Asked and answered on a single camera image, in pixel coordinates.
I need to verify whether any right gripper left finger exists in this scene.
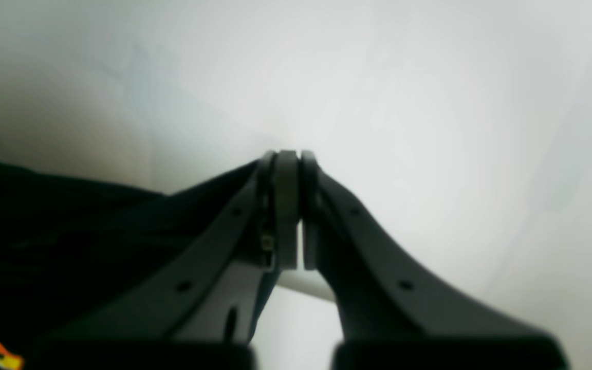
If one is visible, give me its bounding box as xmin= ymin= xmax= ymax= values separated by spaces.
xmin=29 ymin=151 xmax=299 ymax=369

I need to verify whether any black T-shirt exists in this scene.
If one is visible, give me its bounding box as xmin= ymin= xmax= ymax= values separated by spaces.
xmin=0 ymin=159 xmax=278 ymax=369

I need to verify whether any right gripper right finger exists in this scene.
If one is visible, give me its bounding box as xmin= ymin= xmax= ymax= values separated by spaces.
xmin=300 ymin=151 xmax=569 ymax=369

